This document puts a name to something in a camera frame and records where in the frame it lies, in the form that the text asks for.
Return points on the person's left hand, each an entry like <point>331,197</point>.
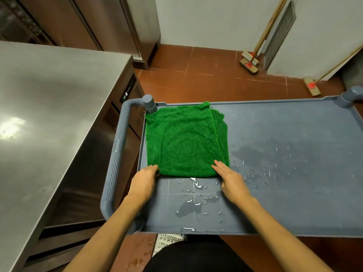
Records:
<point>141,184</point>

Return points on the person's right hand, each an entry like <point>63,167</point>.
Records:
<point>234,186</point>

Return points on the person's right fingers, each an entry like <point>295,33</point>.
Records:
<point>220,168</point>

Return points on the person's left fingers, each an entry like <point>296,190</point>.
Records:
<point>153,169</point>

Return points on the green terry cloth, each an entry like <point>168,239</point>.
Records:
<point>184,141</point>

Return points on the person's left forearm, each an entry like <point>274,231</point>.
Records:
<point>107,237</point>

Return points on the person's right forearm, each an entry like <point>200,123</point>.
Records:
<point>278,237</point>

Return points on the grey plastic utility cart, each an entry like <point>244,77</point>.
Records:
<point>283,172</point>

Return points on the stainless steel counter refrigerator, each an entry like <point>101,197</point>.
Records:
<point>85,181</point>

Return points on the perforated metal floor drain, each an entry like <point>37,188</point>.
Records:
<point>168,241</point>

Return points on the person's black clothing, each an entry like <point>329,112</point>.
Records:
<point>198,257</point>

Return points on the tall stainless steel cabinet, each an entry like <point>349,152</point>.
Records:
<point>113,22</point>

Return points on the dark glass oven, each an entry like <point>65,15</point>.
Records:
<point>17,22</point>

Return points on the grey wall vent grille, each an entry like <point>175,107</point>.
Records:
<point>279,33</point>

